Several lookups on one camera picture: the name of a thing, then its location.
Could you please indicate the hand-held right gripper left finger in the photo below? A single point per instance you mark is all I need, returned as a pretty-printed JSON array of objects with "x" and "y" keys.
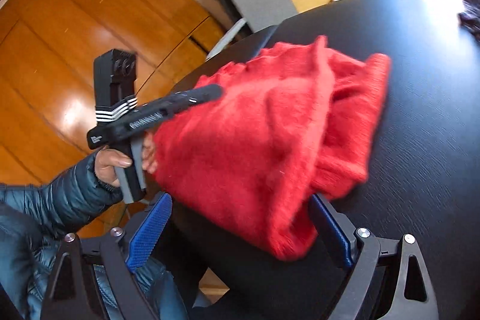
[{"x": 150, "y": 233}]

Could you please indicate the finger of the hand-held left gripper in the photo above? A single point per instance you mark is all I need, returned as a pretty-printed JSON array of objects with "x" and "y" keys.
[{"x": 198, "y": 95}]

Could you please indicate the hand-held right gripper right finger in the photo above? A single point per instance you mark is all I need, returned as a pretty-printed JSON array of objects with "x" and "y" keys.
[{"x": 333, "y": 233}]

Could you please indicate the red knitted sweater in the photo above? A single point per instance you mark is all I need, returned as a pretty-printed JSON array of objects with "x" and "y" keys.
[{"x": 262, "y": 140}]

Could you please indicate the person's left forearm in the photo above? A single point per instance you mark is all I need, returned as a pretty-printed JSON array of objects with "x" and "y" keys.
[{"x": 56, "y": 200}]

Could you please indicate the person's left hand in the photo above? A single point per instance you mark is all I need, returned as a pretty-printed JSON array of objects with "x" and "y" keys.
[{"x": 107, "y": 166}]

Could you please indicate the wooden wardrobe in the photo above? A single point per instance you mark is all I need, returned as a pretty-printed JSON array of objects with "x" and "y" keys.
[{"x": 75, "y": 23}]

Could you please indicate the person's dark puffer jacket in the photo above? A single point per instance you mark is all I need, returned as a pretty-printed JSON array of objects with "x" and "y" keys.
[{"x": 22, "y": 260}]

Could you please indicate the purple patterned cloth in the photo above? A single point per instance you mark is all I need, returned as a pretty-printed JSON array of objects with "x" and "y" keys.
[{"x": 470, "y": 10}]

